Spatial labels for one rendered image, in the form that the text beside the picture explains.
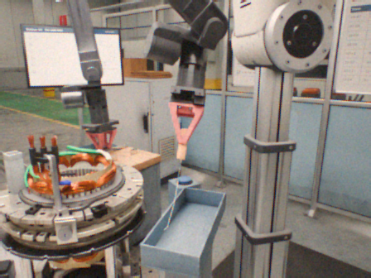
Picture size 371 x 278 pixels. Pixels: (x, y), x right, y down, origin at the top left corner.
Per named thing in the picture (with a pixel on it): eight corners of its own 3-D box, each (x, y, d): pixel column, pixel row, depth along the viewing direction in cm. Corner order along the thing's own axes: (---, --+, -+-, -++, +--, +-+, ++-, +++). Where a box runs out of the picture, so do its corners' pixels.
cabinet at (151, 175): (86, 233, 101) (79, 165, 95) (126, 212, 116) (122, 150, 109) (122, 255, 90) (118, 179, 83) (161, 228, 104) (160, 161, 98)
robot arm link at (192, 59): (214, 40, 57) (201, 50, 62) (183, 30, 54) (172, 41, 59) (210, 74, 56) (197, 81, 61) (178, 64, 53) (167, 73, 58)
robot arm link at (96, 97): (104, 85, 85) (104, 84, 90) (80, 88, 83) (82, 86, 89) (107, 108, 86) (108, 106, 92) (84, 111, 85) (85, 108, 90)
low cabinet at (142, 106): (184, 176, 349) (184, 77, 318) (151, 192, 308) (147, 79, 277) (130, 159, 412) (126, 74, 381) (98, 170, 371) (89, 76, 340)
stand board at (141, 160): (79, 165, 95) (78, 157, 94) (122, 150, 109) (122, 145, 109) (118, 179, 83) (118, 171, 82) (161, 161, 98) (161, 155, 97)
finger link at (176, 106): (163, 140, 52) (170, 91, 54) (166, 145, 59) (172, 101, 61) (199, 144, 52) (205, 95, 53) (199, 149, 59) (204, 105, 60)
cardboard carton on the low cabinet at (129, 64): (147, 76, 348) (146, 58, 343) (131, 77, 324) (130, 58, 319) (123, 75, 367) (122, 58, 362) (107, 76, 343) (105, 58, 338)
